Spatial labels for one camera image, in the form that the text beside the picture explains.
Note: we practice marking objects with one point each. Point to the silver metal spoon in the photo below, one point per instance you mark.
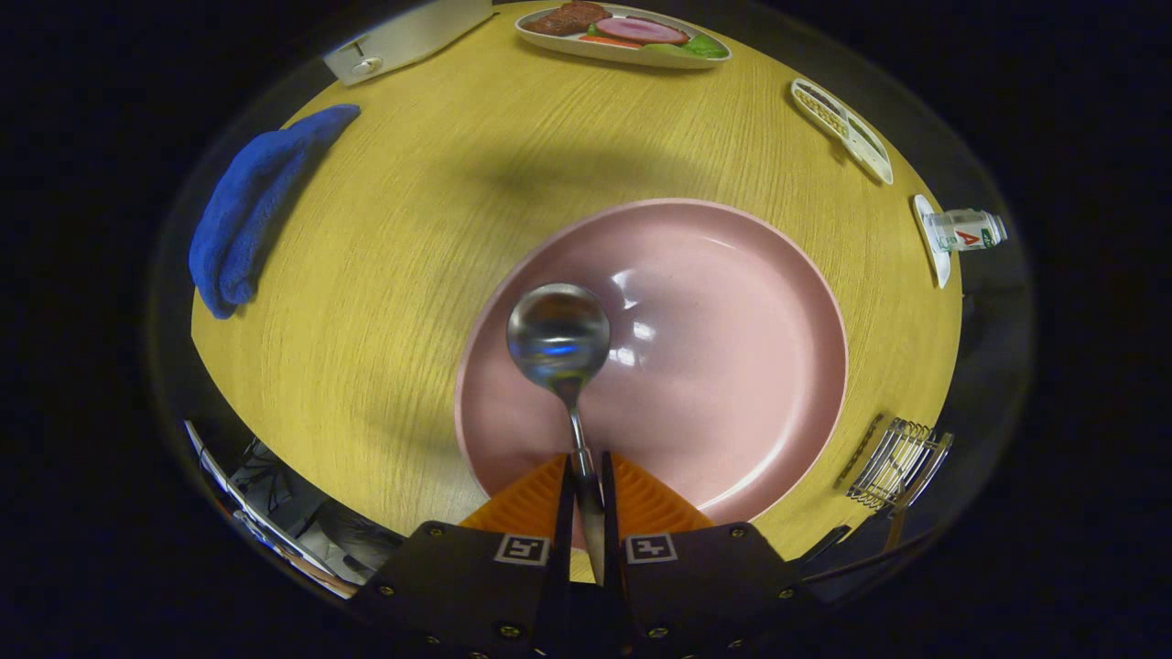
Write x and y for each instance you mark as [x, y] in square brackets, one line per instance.
[558, 339]

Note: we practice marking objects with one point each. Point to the small labelled drink bottle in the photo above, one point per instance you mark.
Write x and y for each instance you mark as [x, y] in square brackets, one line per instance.
[961, 231]

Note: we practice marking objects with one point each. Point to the white square coaster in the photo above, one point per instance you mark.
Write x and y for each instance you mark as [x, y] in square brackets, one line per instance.
[929, 258]

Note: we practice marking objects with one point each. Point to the orange carrot piece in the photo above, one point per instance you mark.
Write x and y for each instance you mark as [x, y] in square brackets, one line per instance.
[609, 40]

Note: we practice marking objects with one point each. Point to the silver metal fork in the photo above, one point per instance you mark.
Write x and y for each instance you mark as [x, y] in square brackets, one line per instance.
[895, 529]

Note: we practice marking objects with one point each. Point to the green lettuce leaf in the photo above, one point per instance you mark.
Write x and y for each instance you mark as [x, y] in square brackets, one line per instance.
[700, 46]

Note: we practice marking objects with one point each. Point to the oval plate of food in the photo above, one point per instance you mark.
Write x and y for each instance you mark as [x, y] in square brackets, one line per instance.
[623, 54]

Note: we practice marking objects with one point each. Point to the pile of green beans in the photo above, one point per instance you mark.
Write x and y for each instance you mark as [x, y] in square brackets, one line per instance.
[867, 139]

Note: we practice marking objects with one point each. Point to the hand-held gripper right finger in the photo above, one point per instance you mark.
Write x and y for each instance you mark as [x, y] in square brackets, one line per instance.
[609, 513]

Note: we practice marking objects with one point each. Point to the white divided dish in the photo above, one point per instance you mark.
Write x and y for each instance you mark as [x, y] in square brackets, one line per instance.
[856, 151]

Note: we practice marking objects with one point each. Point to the pink ham slice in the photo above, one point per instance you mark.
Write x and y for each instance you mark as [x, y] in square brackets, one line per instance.
[641, 30]

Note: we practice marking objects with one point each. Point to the pink round plate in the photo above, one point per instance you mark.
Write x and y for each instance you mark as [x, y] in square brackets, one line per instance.
[714, 366]

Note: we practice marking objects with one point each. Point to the white toaster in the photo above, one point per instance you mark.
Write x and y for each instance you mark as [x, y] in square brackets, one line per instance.
[412, 37]

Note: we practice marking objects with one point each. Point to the pile of yellow beans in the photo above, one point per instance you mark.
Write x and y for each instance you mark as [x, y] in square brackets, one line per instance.
[821, 105]

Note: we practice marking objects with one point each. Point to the blue cloth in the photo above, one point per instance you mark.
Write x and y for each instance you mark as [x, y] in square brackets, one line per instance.
[247, 210]

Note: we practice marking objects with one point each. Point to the black table clamp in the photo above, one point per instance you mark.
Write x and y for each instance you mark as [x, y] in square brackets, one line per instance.
[824, 545]

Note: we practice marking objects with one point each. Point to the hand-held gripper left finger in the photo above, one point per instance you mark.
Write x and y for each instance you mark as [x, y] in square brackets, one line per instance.
[563, 513]

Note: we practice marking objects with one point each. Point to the brown meat slice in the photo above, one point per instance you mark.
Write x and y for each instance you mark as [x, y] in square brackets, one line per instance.
[588, 12]
[552, 24]

